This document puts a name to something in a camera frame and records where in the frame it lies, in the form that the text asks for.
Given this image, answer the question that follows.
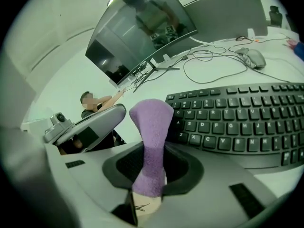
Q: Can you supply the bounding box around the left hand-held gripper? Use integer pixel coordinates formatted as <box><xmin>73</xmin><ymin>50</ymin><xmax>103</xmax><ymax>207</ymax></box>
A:
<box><xmin>43</xmin><ymin>103</ymin><xmax>127</xmax><ymax>153</ymax></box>

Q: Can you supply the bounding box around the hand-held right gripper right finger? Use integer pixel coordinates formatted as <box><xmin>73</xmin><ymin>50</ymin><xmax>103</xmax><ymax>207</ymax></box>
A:
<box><xmin>143</xmin><ymin>141</ymin><xmax>279</xmax><ymax>228</ymax></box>

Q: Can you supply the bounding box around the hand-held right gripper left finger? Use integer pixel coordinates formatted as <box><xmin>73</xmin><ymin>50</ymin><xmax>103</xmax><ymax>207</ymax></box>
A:
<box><xmin>45</xmin><ymin>140</ymin><xmax>144</xmax><ymax>213</ymax></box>

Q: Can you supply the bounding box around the purple cloth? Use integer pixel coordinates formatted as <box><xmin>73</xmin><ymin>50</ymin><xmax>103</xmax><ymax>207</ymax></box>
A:
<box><xmin>129</xmin><ymin>98</ymin><xmax>175</xmax><ymax>198</ymax></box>

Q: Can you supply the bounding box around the black keyboard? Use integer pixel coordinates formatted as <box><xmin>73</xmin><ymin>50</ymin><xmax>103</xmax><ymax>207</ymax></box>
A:
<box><xmin>165</xmin><ymin>82</ymin><xmax>304</xmax><ymax>175</ymax></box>

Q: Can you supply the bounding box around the blue cloth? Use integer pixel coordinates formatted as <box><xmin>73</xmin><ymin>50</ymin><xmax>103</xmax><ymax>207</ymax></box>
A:
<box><xmin>294</xmin><ymin>41</ymin><xmax>304</xmax><ymax>62</ymax></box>

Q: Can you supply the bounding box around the black curved monitor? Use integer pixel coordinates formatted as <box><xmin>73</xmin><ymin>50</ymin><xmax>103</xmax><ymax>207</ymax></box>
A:
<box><xmin>85</xmin><ymin>0</ymin><xmax>199</xmax><ymax>94</ymax></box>

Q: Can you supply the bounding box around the grey computer mouse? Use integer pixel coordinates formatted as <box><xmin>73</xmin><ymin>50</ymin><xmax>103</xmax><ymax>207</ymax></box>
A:
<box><xmin>235</xmin><ymin>47</ymin><xmax>266</xmax><ymax>70</ymax></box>

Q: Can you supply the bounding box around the black office chair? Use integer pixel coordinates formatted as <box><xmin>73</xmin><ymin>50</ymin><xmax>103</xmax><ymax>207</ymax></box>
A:
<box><xmin>269</xmin><ymin>5</ymin><xmax>283</xmax><ymax>28</ymax></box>

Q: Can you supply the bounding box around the black monitor cable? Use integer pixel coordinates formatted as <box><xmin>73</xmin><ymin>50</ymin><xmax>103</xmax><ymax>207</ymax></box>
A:
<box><xmin>181</xmin><ymin>47</ymin><xmax>249</xmax><ymax>84</ymax></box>

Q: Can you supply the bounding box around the black mouse cable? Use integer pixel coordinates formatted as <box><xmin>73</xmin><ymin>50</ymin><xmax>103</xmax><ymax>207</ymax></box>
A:
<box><xmin>254</xmin><ymin>66</ymin><xmax>292</xmax><ymax>83</ymax></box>

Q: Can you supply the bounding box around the thin dark cable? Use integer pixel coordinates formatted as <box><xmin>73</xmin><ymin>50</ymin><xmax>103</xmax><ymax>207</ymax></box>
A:
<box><xmin>235</xmin><ymin>35</ymin><xmax>289</xmax><ymax>44</ymax></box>

